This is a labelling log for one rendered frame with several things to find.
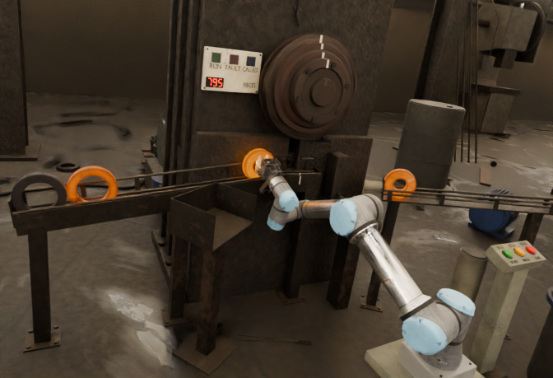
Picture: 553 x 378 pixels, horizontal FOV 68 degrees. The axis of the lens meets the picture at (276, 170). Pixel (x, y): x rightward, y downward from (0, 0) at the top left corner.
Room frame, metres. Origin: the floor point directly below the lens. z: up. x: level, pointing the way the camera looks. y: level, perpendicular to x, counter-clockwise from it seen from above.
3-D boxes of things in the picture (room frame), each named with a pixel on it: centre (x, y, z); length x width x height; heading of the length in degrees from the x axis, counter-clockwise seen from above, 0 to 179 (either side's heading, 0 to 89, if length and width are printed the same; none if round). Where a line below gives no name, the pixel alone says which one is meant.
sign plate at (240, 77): (1.84, 0.25, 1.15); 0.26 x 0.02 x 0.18; 117
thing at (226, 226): (1.42, 0.21, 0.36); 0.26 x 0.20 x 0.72; 152
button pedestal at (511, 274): (1.56, -1.04, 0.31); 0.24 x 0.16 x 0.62; 117
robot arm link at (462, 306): (1.15, -0.62, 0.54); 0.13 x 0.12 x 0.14; 134
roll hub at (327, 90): (1.82, -0.15, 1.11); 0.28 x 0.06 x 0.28; 117
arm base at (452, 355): (1.16, -0.62, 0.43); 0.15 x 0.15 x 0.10
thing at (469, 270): (1.69, -0.93, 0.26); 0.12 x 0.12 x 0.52
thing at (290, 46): (1.90, -0.10, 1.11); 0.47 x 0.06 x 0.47; 117
